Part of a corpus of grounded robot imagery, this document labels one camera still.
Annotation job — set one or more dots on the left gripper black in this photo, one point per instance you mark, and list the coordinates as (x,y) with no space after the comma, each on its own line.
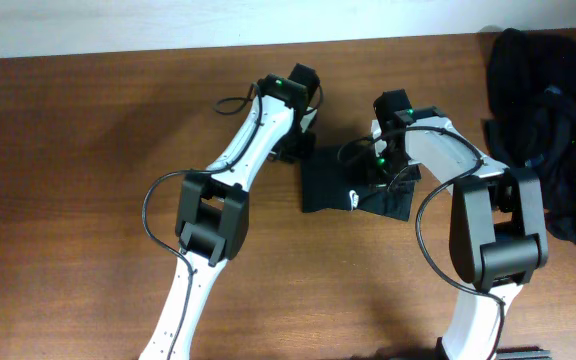
(293,147)

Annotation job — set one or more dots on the black t-shirt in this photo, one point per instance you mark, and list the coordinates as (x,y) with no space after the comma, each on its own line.
(328,182)

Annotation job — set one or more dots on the pile of black clothes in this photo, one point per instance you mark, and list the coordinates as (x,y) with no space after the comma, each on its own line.
(531,86)

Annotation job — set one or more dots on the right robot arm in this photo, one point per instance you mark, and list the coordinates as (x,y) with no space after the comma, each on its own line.
(497,236)

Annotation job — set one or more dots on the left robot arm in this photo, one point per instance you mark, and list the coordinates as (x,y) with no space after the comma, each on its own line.
(212,219)

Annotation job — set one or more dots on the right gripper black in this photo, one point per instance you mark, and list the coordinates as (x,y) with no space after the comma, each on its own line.
(375,180)

